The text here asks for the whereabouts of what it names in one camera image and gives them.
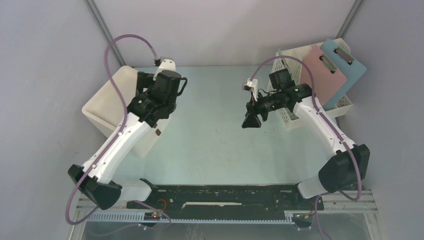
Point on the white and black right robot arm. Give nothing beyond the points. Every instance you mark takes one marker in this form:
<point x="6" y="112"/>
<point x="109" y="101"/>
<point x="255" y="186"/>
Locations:
<point x="347" y="161"/>

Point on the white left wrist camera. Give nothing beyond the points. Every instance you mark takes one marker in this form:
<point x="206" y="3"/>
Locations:
<point x="166" y="64"/>

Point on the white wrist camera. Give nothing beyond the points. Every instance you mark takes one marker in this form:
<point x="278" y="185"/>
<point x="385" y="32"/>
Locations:
<point x="166" y="64"/>
<point x="251" y="85"/>

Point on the blue clipboard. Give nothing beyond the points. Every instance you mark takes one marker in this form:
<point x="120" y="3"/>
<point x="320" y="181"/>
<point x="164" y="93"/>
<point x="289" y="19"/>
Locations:
<point x="351" y="68"/>

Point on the white perforated file organizer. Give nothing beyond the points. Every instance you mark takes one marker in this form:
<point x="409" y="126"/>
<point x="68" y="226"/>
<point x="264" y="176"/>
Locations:
<point x="291" y="87"/>

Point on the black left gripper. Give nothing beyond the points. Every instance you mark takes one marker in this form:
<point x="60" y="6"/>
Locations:
<point x="145" y="81"/>

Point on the pink clipboard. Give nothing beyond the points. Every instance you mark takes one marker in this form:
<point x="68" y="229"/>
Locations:
<point x="327" y="78"/>

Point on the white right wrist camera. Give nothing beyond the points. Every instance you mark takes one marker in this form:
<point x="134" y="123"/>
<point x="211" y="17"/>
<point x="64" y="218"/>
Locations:
<point x="251" y="85"/>

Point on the green clipboard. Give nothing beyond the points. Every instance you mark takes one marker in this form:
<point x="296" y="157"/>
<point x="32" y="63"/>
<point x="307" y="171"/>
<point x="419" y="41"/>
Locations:
<point x="283" y="60"/>

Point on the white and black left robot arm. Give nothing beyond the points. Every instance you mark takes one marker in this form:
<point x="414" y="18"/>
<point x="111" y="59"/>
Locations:
<point x="95" y="177"/>

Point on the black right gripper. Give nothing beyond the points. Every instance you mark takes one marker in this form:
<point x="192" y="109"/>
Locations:
<point x="251" y="120"/>

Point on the white drawer cabinet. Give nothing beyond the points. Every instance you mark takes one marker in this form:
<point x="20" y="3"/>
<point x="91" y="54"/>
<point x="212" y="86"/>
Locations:
<point x="105" y="110"/>

